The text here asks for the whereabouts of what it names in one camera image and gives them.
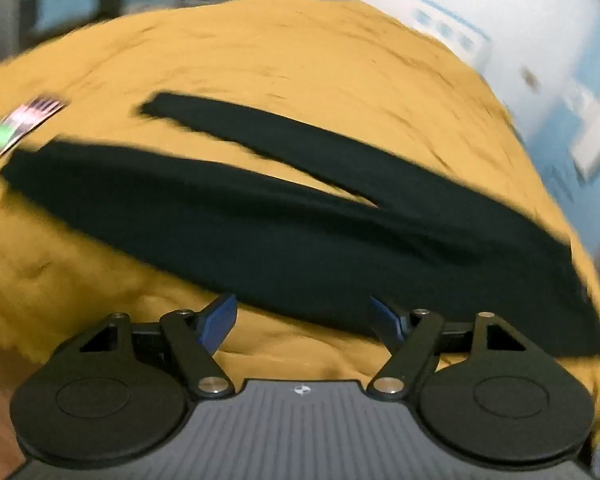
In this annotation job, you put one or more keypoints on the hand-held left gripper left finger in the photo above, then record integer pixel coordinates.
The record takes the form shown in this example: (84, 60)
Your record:
(221, 321)

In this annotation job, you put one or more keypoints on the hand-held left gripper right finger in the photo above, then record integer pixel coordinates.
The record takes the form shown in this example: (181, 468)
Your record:
(384, 316)

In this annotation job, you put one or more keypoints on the black pants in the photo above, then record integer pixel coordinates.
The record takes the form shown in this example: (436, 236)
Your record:
(260, 230)

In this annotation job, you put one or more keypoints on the yellow blanket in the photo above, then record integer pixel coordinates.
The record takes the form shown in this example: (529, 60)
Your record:
(305, 55)

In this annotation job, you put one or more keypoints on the colourful flat packet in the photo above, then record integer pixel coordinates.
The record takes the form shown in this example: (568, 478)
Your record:
(22, 121)

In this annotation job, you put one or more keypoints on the white headboard with blue trim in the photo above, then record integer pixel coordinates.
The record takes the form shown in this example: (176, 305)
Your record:
(447, 27)

